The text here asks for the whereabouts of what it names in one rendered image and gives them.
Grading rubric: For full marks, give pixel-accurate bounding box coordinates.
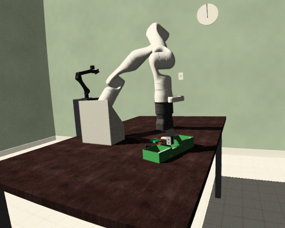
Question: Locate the green three-compartment bin rack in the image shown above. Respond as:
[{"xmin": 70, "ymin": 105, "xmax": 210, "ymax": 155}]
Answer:
[{"xmin": 142, "ymin": 135, "xmax": 194, "ymax": 163}]

